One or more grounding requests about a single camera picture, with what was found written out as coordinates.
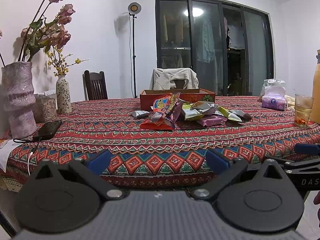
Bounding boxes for pink snack packet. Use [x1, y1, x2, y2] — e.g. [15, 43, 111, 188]
[196, 115, 227, 127]

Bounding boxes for large pink ceramic vase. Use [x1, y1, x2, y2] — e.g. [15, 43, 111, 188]
[2, 61, 37, 139]

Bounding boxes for small floral ceramic vase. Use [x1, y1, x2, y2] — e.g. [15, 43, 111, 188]
[56, 74, 72, 114]

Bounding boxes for chair with beige jacket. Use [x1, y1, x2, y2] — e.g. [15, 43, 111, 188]
[149, 67, 200, 91]

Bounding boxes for green white snack bar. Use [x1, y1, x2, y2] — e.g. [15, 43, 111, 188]
[218, 106, 242, 122]

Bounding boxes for silver white snack packet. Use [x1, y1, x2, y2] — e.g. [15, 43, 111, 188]
[131, 110, 150, 119]

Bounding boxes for studio light on stand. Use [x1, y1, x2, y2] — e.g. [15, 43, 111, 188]
[128, 2, 142, 98]

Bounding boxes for orange cardboard snack box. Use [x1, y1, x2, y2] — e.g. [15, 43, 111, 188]
[139, 88, 217, 112]

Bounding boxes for black framed glass door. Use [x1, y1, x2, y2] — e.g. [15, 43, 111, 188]
[155, 0, 274, 96]

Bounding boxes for colourful red snack bag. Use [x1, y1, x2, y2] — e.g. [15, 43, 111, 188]
[140, 93, 183, 131]

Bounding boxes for glass of tea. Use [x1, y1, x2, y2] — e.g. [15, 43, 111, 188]
[295, 94, 313, 127]

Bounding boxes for glass jar with grains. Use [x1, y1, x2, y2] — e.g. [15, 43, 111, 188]
[33, 90, 57, 124]

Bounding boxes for white paper sheet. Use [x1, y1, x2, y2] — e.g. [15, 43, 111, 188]
[0, 140, 20, 172]

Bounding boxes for purple tissue pack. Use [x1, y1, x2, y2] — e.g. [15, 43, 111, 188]
[261, 86, 286, 111]

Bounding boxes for colourful patterned tablecloth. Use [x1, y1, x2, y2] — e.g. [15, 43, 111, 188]
[1, 96, 319, 191]

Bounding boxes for beige jacket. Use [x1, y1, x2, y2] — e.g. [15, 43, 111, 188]
[149, 67, 200, 91]

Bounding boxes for dark wooden chair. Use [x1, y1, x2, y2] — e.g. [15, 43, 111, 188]
[84, 70, 108, 101]

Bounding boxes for orange juice bottle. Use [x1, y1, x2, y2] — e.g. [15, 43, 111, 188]
[310, 50, 320, 124]

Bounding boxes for clear plastic bag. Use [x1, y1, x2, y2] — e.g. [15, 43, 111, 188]
[257, 79, 286, 102]

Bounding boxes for yellow flower sprig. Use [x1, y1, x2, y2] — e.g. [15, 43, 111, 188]
[46, 46, 88, 76]

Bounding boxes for white charging cable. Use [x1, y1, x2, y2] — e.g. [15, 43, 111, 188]
[12, 137, 41, 176]

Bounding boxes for black smartphone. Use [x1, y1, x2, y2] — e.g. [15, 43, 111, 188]
[33, 120, 62, 142]

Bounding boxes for dried pink roses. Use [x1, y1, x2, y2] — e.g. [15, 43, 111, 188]
[18, 0, 75, 62]

